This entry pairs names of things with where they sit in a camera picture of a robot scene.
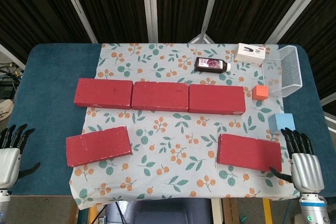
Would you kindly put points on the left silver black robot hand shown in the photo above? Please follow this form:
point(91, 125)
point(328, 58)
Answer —
point(9, 163)

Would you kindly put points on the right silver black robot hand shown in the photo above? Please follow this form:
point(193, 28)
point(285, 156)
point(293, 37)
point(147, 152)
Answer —
point(307, 171)

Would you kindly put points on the red rectangular foam brick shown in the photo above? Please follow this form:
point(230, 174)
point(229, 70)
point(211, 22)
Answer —
point(102, 93)
point(160, 95)
point(249, 151)
point(216, 99)
point(98, 145)

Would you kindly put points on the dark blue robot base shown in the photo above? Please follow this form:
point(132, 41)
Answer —
point(162, 212)

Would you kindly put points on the light blue foam cube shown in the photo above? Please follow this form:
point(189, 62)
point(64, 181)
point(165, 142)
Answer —
point(282, 123)

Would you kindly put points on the beige shoe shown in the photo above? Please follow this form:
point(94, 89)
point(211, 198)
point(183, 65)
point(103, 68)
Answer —
point(5, 108)

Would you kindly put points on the orange foam cube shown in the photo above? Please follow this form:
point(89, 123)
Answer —
point(260, 93)

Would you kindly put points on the clear plastic container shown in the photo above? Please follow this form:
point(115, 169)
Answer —
point(271, 77)

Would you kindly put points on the teal blue table cover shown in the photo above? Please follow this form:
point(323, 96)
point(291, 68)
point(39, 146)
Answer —
point(52, 64)

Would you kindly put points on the white cardboard product box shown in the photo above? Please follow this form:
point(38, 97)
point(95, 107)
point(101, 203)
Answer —
point(249, 53)

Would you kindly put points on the floral leaf fruit tablecloth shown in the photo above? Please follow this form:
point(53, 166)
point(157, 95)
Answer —
point(168, 155)

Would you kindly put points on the dark brown labelled bottle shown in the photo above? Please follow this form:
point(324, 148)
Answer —
point(211, 64)

